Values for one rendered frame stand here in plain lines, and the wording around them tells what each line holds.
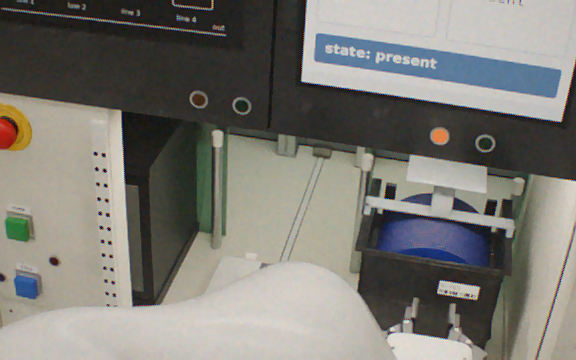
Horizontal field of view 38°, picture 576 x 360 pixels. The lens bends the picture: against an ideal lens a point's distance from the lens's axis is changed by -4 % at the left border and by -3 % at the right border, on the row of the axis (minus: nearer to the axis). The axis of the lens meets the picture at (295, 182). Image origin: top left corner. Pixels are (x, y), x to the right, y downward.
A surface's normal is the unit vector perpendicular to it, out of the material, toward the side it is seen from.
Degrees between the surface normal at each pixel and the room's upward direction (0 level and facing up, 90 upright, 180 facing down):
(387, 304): 90
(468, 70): 90
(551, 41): 90
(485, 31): 90
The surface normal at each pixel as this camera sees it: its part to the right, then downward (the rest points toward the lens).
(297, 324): 0.46, -0.31
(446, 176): 0.06, -0.84
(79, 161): -0.21, 0.51
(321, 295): 0.51, -0.55
